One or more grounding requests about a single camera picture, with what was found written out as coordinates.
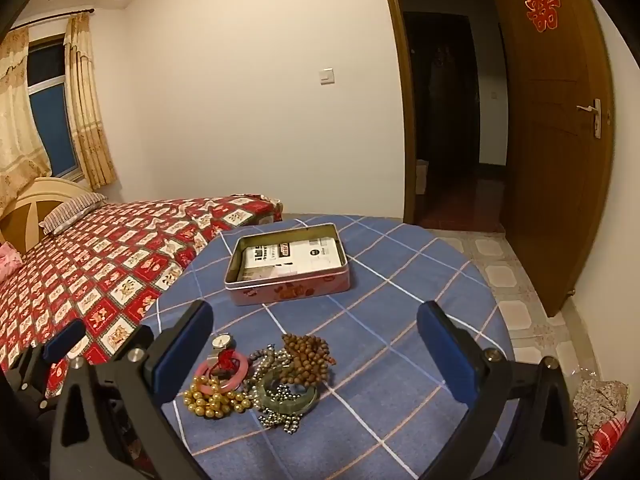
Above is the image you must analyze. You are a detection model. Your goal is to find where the gold pearl bead necklace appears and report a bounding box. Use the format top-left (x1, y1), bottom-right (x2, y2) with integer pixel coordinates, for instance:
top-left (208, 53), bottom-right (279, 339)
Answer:
top-left (181, 376), bottom-right (254, 421)

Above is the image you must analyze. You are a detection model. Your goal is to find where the left beige curtain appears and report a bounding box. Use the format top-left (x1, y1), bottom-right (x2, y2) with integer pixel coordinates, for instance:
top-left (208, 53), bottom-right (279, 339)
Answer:
top-left (0, 28), bottom-right (52, 212)

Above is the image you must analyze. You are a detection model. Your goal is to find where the white wall switch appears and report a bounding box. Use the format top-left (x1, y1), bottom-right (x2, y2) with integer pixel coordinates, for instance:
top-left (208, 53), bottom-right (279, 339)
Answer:
top-left (319, 68), bottom-right (335, 86)

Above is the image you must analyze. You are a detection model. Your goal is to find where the white card in tin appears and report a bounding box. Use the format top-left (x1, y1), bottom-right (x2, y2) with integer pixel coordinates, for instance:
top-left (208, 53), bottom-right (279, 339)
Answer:
top-left (239, 237), bottom-right (342, 281)

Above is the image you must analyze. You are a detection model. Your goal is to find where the brown wooden door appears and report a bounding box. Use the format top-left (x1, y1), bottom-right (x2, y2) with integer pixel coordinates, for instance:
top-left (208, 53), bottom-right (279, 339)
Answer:
top-left (495, 0), bottom-right (614, 316)

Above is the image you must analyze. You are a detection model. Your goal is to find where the silver bead necklace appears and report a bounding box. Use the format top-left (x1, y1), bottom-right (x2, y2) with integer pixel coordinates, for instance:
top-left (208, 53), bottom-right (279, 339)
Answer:
top-left (243, 343), bottom-right (314, 435)

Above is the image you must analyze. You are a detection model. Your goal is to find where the silver door handle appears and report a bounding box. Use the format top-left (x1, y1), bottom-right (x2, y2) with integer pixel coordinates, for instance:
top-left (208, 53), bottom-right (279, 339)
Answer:
top-left (576, 98), bottom-right (602, 140)

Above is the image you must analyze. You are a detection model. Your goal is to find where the patterned cloth pile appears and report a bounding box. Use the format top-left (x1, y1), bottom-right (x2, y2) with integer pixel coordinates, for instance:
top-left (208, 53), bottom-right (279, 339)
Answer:
top-left (573, 378), bottom-right (628, 456)

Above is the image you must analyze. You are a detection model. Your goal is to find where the pink jade bangle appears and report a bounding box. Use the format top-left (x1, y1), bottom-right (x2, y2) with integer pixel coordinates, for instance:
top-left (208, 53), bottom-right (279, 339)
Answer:
top-left (195, 349), bottom-right (250, 396)

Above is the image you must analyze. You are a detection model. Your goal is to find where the striped pillow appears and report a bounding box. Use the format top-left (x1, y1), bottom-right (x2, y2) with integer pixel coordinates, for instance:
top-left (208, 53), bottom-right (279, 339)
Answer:
top-left (39, 193), bottom-right (106, 235)

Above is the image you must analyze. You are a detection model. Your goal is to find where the brown wooden bead bracelet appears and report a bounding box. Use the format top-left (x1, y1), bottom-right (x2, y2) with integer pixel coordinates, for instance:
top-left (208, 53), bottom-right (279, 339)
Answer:
top-left (278, 332), bottom-right (338, 387)

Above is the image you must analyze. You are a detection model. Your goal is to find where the curtain rod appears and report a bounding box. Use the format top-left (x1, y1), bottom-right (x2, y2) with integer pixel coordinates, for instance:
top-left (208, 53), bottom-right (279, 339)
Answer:
top-left (10, 8), bottom-right (96, 32)

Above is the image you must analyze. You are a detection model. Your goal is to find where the pink metal tin box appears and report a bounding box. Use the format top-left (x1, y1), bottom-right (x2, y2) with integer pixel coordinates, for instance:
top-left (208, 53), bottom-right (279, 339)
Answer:
top-left (224, 223), bottom-right (350, 306)

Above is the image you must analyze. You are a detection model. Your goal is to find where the right beige curtain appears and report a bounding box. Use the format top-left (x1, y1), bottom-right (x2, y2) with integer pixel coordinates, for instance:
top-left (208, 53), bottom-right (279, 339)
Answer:
top-left (63, 13), bottom-right (117, 191)

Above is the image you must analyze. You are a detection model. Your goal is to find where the red knot charm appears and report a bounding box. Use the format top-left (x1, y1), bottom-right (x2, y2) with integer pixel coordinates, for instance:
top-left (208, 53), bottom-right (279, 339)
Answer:
top-left (216, 349), bottom-right (241, 375)

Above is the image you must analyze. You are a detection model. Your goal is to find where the pink pillow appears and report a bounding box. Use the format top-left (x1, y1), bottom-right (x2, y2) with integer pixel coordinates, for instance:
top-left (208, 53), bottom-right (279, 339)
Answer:
top-left (0, 242), bottom-right (23, 283)

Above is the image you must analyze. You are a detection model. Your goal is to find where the red double happiness sticker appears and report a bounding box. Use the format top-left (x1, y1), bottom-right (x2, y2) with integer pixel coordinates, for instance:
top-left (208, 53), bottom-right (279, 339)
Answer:
top-left (524, 0), bottom-right (561, 32)

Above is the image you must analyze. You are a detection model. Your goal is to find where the bed with red patterned sheet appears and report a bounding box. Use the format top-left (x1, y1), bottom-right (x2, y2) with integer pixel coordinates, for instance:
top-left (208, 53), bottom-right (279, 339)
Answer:
top-left (1, 194), bottom-right (283, 370)

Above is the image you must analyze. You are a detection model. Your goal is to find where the brown door frame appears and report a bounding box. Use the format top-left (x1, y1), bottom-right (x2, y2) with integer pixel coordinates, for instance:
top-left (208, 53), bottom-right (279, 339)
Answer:
top-left (376, 0), bottom-right (419, 224)

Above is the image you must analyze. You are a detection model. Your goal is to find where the wooden headboard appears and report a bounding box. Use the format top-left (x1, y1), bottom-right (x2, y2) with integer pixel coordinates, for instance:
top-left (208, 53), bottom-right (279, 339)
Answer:
top-left (1, 178), bottom-right (90, 254)

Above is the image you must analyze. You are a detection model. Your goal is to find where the blue plaid tablecloth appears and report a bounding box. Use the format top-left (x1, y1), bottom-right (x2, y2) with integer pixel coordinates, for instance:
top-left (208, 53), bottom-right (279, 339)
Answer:
top-left (143, 216), bottom-right (512, 479)

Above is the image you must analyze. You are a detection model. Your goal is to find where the window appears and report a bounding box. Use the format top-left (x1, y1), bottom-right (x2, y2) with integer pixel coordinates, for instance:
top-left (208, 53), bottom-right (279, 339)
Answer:
top-left (27, 35), bottom-right (84, 182)

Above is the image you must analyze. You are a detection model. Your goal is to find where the green jade bangle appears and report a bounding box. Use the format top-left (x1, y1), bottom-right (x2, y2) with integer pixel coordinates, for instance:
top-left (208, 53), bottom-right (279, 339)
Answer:
top-left (256, 372), bottom-right (318, 415)

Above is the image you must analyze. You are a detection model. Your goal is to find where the silver wrist watch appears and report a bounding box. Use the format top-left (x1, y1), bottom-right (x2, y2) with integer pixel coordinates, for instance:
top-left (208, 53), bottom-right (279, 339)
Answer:
top-left (206, 333), bottom-right (235, 366)

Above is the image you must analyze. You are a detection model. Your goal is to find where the beige curtain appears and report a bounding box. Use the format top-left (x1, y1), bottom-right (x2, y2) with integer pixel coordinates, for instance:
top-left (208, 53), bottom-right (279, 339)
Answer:
top-left (0, 28), bottom-right (52, 212)
top-left (63, 13), bottom-right (117, 191)

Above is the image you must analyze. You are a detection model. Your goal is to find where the red striped bag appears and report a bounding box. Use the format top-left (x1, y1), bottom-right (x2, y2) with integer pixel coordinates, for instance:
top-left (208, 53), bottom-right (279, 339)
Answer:
top-left (579, 412), bottom-right (627, 479)

